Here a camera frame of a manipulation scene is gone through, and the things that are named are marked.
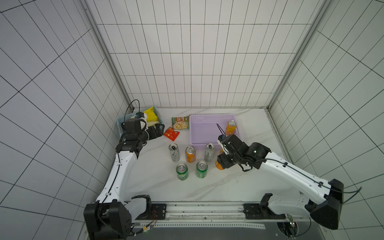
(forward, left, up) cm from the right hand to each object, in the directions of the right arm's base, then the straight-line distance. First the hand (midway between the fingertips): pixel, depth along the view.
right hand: (218, 159), depth 75 cm
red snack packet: (+24, +31, -14) cm, 41 cm away
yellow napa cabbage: (+32, +45, -7) cm, 56 cm away
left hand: (+12, +34, +6) cm, 37 cm away
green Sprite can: (-4, +8, -6) cm, 11 cm away
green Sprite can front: (-6, +18, -5) cm, 20 cm away
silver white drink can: (+3, +23, -6) cm, 25 cm away
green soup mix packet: (+35, +25, -14) cm, 45 cm away
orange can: (+5, +15, -6) cm, 17 cm away
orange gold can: (+26, -10, -6) cm, 28 cm away
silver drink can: (+5, +4, -3) cm, 7 cm away
